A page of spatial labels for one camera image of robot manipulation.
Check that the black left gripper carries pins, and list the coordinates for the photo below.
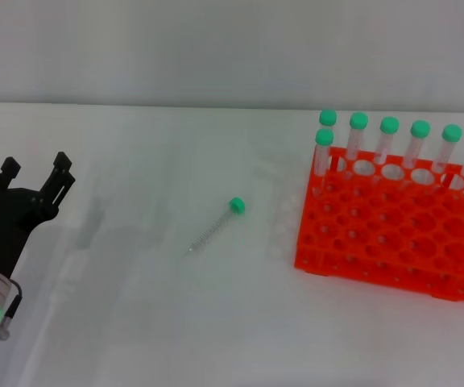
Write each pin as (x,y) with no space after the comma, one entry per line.
(6,217)

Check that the orange plastic test tube rack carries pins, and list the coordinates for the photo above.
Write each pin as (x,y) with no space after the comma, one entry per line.
(385,234)

